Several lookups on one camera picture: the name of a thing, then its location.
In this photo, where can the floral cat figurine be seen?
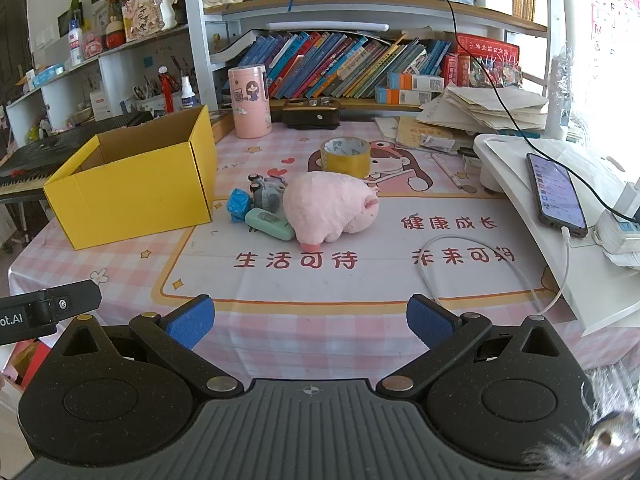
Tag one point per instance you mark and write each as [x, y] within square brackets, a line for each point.
[147, 12]

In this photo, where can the white shelf light bar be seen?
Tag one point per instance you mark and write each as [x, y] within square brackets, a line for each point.
[325, 26]

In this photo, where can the pink plush pig toy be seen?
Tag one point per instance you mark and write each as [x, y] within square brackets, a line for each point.
[325, 205]

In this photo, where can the white pen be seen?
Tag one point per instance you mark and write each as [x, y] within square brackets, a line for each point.
[450, 172]

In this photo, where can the black electronic keyboard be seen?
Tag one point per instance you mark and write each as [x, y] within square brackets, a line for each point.
[45, 155]

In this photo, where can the pink cylindrical canister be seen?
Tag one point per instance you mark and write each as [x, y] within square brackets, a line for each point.
[250, 105]

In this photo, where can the white spray bottle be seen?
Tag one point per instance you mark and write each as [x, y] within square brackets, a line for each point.
[188, 96]

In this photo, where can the black wooden box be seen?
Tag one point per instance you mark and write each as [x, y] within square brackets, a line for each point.
[310, 116]

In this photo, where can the yellow cardboard box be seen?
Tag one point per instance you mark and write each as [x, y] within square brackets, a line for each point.
[135, 195]

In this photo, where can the row of colourful books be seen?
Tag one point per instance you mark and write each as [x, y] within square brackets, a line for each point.
[340, 65]

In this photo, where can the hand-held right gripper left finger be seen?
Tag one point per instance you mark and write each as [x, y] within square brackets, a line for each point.
[189, 324]

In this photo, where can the red tassel ornament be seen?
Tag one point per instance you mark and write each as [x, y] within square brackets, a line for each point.
[167, 92]

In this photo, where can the dark smartphone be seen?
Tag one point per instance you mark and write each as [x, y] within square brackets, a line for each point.
[557, 195]

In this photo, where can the stack of papers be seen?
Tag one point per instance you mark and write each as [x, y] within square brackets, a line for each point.
[490, 107]

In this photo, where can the yellow paper envelope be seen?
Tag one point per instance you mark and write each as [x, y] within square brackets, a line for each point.
[415, 132]

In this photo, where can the pink clear box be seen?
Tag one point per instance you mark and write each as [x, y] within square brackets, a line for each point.
[93, 46]

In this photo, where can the orange white small box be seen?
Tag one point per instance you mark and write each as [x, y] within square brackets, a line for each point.
[407, 96]
[415, 81]

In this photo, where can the white tilted lap desk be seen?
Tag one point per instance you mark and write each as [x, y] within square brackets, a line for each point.
[505, 160]

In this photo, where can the blue tissue pack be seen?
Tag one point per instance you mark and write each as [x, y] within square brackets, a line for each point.
[50, 74]

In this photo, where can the alphabet wall poster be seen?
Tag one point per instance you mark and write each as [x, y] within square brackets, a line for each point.
[617, 5]

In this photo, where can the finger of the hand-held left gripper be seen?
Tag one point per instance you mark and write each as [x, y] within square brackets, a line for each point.
[75, 300]

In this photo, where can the white bottle blue label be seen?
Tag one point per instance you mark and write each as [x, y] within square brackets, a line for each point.
[75, 42]

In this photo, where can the small foil sachet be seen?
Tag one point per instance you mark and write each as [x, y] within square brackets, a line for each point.
[437, 143]

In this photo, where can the red cardboard box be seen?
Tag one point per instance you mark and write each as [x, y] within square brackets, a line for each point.
[30, 360]

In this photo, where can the white box red label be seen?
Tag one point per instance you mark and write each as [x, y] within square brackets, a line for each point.
[102, 104]

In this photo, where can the yellow tape roll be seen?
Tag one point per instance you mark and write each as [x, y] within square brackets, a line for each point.
[345, 162]

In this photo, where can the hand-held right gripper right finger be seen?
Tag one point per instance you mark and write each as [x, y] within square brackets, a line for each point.
[431, 322]

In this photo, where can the red round doll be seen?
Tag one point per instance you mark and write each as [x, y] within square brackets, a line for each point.
[114, 35]

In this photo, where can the red printed box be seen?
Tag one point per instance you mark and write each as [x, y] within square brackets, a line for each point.
[480, 60]

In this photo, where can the pink checkered desktop mat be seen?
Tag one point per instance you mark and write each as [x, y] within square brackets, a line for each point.
[325, 280]

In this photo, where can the white side shelf unit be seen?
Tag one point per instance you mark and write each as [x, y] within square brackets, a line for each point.
[107, 62]

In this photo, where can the blue plastic bag roll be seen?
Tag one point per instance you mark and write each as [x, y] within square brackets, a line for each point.
[239, 204]

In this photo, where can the white bookshelf frame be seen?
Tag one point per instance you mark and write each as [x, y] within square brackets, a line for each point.
[194, 35]

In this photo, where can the white pot of pens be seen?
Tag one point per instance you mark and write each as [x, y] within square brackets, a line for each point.
[147, 102]

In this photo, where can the grey toy camera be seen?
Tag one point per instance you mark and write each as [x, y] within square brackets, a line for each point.
[267, 192]

